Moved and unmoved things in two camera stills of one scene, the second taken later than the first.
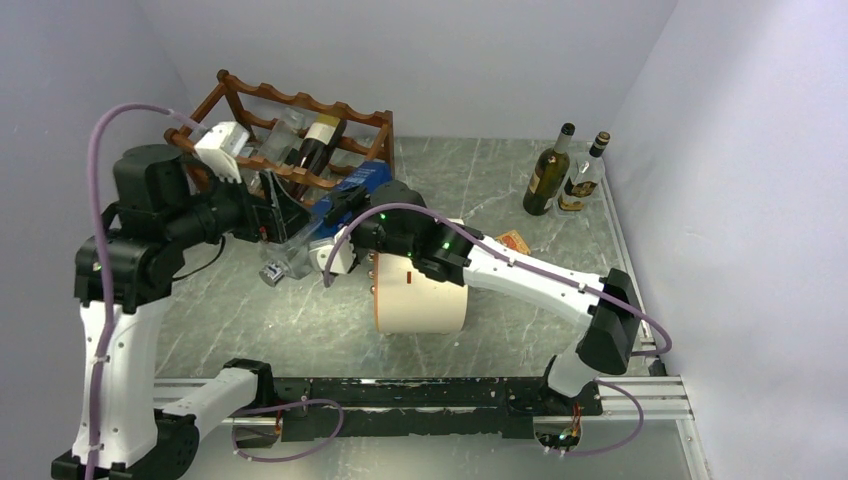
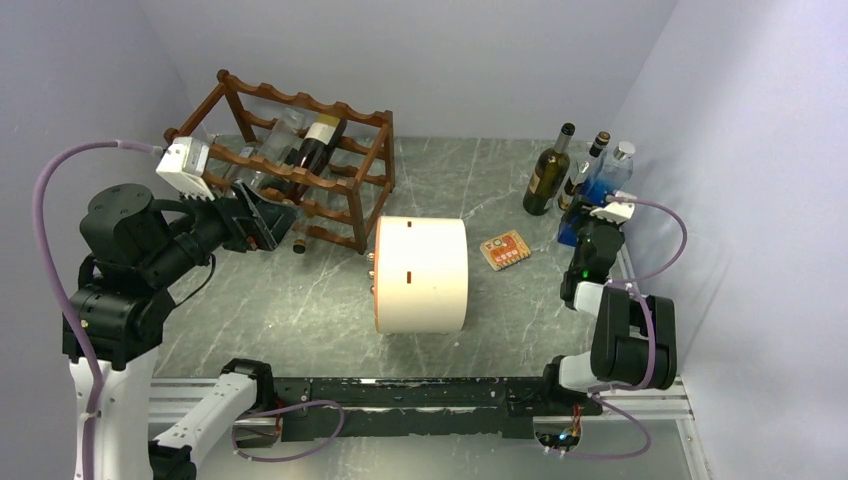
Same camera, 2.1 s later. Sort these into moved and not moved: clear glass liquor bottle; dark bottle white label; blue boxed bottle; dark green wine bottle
Moved: blue boxed bottle
Not moved: dark bottle white label; dark green wine bottle; clear glass liquor bottle
